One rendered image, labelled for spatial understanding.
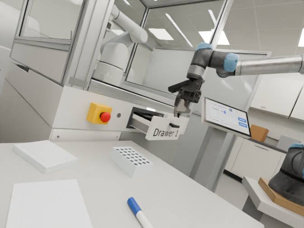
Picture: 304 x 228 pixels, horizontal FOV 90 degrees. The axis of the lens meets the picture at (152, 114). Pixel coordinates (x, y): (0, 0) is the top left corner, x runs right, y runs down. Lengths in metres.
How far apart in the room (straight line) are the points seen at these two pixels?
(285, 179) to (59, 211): 0.84
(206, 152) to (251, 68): 1.06
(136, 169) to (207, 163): 1.36
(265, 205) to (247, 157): 2.84
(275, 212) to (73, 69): 0.89
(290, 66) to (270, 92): 3.18
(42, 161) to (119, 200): 0.20
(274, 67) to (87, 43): 0.77
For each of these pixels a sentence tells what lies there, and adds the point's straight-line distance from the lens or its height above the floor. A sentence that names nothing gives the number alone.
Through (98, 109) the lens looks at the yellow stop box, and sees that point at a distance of 0.58.
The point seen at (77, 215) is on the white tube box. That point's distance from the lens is 0.27.
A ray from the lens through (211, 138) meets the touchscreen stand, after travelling 1.70.
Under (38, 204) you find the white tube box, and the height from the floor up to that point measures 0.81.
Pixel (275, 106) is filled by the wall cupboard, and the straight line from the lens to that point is 4.00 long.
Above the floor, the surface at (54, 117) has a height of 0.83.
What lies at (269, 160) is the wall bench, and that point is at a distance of 3.61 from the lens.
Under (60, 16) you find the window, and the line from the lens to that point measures 0.82.
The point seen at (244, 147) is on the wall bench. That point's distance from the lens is 3.62.
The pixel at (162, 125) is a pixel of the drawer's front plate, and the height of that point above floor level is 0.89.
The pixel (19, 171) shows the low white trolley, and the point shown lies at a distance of 0.44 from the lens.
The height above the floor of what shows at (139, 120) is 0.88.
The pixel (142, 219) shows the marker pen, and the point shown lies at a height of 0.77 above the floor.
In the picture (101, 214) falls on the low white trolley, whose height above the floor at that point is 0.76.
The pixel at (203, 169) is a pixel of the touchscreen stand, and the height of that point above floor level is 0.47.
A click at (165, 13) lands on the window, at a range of 0.87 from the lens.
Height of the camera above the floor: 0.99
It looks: 5 degrees down
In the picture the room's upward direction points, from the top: 19 degrees clockwise
